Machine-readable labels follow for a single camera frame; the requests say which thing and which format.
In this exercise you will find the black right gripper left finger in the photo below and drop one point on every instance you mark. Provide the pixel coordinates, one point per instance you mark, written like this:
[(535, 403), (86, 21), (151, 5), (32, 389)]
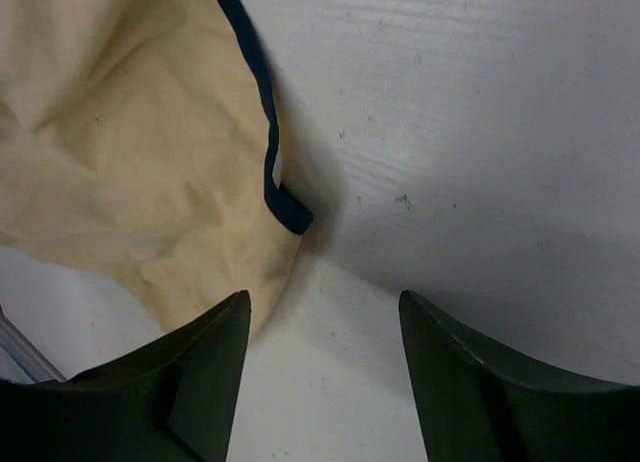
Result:
[(173, 399)]

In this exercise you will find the beige underwear with navy trim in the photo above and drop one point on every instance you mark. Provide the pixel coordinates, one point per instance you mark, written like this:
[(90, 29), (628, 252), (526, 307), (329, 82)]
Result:
[(140, 140)]

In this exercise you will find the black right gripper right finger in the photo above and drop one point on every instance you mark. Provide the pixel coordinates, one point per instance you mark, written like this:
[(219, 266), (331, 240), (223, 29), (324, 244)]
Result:
[(478, 399)]

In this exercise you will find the aluminium frame rail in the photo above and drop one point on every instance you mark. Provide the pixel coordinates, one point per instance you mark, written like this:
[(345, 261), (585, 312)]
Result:
[(25, 355)]

